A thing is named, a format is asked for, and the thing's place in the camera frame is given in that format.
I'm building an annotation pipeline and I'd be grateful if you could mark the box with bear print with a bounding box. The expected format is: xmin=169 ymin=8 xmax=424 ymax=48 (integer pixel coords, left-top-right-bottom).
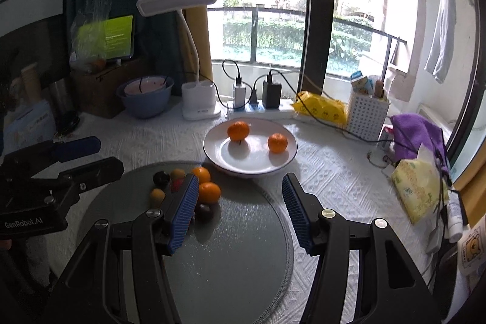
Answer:
xmin=457 ymin=225 xmax=486 ymax=275

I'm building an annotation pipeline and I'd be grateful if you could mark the hanging grey garment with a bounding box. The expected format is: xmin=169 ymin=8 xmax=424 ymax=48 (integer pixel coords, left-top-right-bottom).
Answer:
xmin=424 ymin=0 xmax=456 ymax=84

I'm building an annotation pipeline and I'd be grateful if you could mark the purple cloth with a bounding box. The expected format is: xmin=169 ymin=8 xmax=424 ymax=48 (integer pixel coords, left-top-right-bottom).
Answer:
xmin=390 ymin=113 xmax=449 ymax=167

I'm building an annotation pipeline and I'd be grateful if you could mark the white textured tablecloth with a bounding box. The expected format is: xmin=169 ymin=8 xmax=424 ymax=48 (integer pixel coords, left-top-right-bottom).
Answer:
xmin=38 ymin=96 xmax=467 ymax=324

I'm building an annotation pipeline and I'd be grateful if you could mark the clear plastic bag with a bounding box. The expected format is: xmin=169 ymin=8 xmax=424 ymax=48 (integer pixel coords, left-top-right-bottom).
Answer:
xmin=68 ymin=0 xmax=115 ymax=72

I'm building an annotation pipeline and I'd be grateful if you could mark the colourful beaded string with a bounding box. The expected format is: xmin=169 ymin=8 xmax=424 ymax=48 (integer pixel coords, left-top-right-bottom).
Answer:
xmin=366 ymin=151 xmax=395 ymax=169

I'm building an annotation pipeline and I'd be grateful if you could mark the white perforated basket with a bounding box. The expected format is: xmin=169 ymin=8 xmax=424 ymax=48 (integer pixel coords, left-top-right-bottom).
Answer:
xmin=346 ymin=87 xmax=391 ymax=142

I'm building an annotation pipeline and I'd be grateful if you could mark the white power strip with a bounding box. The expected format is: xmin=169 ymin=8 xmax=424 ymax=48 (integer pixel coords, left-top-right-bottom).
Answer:
xmin=227 ymin=102 xmax=304 ymax=121

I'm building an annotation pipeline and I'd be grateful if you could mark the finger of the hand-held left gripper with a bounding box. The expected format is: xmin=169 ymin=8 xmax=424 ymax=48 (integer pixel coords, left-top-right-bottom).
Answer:
xmin=2 ymin=136 xmax=102 ymax=168
xmin=23 ymin=156 xmax=125 ymax=196

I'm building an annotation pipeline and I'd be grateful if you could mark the steel cup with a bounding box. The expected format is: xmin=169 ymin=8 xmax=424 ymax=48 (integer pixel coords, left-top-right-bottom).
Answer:
xmin=49 ymin=79 xmax=74 ymax=116

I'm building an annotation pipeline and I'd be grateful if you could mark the small pink box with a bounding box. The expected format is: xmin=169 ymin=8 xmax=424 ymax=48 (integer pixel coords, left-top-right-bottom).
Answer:
xmin=380 ymin=124 xmax=397 ymax=158

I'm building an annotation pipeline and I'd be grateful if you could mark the pink bowl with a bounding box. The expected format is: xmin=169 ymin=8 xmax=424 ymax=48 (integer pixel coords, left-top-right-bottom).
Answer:
xmin=125 ymin=78 xmax=168 ymax=96

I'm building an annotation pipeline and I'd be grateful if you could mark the black balcony railing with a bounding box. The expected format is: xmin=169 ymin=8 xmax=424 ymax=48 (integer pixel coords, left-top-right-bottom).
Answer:
xmin=207 ymin=5 xmax=407 ymax=72

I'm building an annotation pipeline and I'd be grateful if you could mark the blue bowl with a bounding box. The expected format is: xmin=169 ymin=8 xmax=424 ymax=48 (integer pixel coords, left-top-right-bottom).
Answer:
xmin=116 ymin=77 xmax=175 ymax=119

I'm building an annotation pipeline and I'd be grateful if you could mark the white charger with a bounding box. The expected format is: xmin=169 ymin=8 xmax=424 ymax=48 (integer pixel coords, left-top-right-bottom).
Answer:
xmin=233 ymin=83 xmax=248 ymax=108

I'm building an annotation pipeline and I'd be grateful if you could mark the yellow tissue pack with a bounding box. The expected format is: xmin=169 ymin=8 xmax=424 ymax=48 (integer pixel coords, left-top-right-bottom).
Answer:
xmin=391 ymin=145 xmax=450 ymax=226

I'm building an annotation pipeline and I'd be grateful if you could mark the yellow wipes packet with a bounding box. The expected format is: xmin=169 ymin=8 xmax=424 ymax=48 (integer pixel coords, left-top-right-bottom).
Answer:
xmin=292 ymin=90 xmax=349 ymax=127

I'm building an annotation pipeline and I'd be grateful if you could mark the orange mandarin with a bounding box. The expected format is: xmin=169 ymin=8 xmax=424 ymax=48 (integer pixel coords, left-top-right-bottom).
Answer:
xmin=197 ymin=182 xmax=221 ymax=205
xmin=227 ymin=121 xmax=250 ymax=142
xmin=192 ymin=166 xmax=211 ymax=183
xmin=268 ymin=133 xmax=288 ymax=154

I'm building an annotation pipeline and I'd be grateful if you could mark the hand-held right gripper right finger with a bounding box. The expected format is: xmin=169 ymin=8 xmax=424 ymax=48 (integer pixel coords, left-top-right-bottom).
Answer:
xmin=282 ymin=173 xmax=445 ymax=324

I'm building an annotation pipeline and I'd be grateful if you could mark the white desk lamp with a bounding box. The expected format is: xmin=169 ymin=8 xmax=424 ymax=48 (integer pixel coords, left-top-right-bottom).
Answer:
xmin=137 ymin=0 xmax=221 ymax=120

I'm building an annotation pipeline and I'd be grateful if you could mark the blue white cardboard box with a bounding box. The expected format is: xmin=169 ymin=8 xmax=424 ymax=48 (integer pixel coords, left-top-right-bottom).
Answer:
xmin=4 ymin=100 xmax=56 ymax=154

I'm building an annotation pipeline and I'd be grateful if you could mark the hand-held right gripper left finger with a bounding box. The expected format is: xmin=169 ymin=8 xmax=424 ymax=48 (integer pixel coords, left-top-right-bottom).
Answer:
xmin=40 ymin=173 xmax=202 ymax=324

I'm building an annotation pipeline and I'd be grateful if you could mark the black plug with cord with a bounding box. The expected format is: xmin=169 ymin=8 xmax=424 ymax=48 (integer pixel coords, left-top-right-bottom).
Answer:
xmin=248 ymin=79 xmax=266 ymax=106

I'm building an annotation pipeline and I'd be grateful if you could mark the brown wooden box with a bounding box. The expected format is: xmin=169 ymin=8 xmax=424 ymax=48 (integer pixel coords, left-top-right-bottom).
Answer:
xmin=72 ymin=58 xmax=152 ymax=118

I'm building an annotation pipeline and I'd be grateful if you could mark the white round plate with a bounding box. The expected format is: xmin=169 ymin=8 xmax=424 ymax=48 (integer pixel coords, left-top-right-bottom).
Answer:
xmin=203 ymin=117 xmax=299 ymax=178

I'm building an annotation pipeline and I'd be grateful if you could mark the tablet with green screen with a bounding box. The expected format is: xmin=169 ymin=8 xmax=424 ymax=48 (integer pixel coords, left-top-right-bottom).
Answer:
xmin=102 ymin=15 xmax=136 ymax=64

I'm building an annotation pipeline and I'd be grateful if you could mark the blue white carton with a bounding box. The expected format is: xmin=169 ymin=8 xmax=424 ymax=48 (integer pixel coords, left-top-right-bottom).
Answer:
xmin=349 ymin=71 xmax=375 ymax=95

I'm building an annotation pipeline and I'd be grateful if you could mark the white tube bottle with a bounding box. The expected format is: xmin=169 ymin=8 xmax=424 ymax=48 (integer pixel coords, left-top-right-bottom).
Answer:
xmin=444 ymin=191 xmax=464 ymax=243

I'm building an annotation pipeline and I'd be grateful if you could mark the round grey placemat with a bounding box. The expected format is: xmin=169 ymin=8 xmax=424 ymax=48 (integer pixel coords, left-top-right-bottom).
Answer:
xmin=78 ymin=161 xmax=295 ymax=324

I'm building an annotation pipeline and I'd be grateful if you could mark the dark window frame post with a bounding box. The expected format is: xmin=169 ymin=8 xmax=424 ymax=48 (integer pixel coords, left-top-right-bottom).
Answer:
xmin=300 ymin=0 xmax=335 ymax=97

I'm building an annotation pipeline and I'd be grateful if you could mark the black cable on white charger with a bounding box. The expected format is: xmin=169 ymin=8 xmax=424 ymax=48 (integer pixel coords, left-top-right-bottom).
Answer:
xmin=222 ymin=59 xmax=244 ymax=85

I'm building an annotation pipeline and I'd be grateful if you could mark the stack of paper cups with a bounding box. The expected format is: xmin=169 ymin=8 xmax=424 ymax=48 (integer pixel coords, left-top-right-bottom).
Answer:
xmin=21 ymin=62 xmax=42 ymax=101

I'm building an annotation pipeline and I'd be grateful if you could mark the black charger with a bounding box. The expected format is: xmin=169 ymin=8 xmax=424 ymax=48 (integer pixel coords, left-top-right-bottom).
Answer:
xmin=263 ymin=79 xmax=282 ymax=109

